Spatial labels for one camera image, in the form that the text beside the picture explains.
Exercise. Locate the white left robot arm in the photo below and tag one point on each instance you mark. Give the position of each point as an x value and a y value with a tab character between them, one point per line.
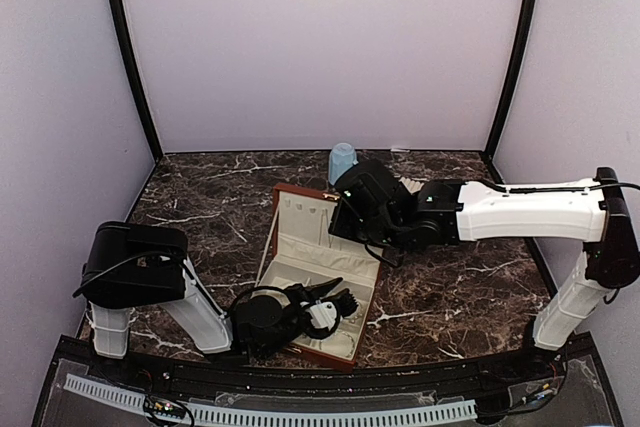
132	265

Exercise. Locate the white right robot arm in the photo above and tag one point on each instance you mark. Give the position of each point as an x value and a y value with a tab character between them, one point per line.
592	211

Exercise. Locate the silver bangle front right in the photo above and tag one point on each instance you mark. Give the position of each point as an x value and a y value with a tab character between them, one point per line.
344	342

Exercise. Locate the red jewelry box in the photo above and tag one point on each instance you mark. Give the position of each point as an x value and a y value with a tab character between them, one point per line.
303	251

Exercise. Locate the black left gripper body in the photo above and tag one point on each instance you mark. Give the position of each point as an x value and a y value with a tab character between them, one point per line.
274	349

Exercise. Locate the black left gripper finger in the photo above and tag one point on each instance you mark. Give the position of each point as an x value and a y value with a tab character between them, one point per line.
316	292
323	319

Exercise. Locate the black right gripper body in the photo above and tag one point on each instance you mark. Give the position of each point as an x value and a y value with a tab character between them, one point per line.
364	230

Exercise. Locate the red jewelry display tray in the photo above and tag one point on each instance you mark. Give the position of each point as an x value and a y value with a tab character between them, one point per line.
413	186

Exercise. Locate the light blue faceted mug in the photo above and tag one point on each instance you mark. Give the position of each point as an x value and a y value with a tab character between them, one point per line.
342	157

